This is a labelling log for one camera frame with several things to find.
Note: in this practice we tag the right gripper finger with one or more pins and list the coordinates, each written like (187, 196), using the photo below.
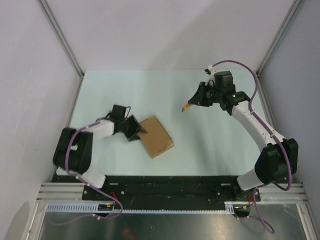
(194, 100)
(197, 93)

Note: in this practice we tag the white slotted cable duct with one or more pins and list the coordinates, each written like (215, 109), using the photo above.
(101, 208)

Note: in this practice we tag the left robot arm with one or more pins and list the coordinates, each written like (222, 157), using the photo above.
(74, 149)

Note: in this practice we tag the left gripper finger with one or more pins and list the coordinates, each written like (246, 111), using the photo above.
(135, 126)
(133, 135)

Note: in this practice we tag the brown cardboard express box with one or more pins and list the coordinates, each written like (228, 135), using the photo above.
(156, 140)

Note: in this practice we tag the right aluminium frame post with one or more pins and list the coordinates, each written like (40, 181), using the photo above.
(280, 34)

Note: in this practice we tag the left aluminium frame post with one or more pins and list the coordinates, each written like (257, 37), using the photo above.
(54, 24)

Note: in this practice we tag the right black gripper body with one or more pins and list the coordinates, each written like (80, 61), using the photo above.
(209, 95)

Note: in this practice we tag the yellow utility knife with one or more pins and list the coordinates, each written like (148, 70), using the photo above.
(186, 107)

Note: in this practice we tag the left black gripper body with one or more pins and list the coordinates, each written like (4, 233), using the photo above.
(129, 128)

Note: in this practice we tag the aluminium frame post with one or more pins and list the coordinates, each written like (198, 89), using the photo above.
(280, 34)
(54, 24)

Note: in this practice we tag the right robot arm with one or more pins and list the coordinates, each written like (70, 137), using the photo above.
(278, 158)

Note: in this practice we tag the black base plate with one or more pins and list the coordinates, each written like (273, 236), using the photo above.
(175, 192)

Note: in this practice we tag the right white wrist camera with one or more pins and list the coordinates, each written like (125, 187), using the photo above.
(210, 71)

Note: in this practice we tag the aluminium front rail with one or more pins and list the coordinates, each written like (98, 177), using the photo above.
(72, 192)

